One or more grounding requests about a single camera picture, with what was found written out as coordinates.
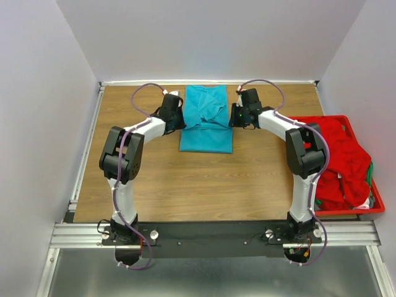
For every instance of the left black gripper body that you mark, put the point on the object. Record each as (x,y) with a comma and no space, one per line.
(178,119)

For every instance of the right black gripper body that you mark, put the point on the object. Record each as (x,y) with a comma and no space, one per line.
(238,117)

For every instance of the teal t shirt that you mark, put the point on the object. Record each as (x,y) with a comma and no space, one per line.
(206,117)

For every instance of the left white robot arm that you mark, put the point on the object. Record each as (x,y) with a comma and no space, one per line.
(122,153)

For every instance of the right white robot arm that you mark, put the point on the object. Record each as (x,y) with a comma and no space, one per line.
(307,154)

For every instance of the red t shirt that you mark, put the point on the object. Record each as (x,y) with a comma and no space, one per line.
(342,186)

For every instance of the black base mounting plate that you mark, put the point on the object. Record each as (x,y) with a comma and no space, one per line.
(178,240)

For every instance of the green t shirt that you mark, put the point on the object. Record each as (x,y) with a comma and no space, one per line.
(369,173)

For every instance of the grey white garment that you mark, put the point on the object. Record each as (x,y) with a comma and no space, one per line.
(367,204)

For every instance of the red plastic bin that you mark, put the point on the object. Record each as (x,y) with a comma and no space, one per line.
(379,206)

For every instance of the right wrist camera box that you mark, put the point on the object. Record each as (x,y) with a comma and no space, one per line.
(239,100)

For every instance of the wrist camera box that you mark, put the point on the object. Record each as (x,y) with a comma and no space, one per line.
(239,100)
(175,92)

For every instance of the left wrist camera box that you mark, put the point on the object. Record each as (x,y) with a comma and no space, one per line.
(175,92)

